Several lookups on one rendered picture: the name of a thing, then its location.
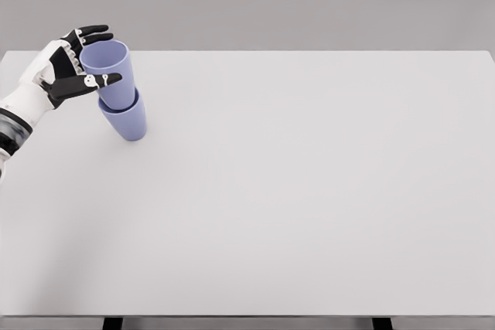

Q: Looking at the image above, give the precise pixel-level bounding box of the blue plastic cup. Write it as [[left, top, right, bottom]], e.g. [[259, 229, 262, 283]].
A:
[[97, 88, 148, 143], [79, 39, 137, 111]]

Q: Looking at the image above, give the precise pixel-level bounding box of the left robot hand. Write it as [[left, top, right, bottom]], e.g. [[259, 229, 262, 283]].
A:
[[19, 24, 124, 111]]

